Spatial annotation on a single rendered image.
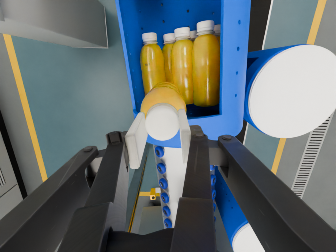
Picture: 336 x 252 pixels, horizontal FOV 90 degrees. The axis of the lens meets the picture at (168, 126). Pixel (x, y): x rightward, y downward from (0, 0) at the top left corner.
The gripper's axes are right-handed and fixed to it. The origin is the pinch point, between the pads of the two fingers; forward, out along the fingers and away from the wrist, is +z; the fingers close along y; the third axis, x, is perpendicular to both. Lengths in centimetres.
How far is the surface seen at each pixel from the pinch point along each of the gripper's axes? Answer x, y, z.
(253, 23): 29, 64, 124
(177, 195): -49, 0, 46
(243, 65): 4.8, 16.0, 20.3
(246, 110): -9.4, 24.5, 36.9
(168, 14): 20.3, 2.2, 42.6
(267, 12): 35, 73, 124
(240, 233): -62, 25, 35
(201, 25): 13.8, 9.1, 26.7
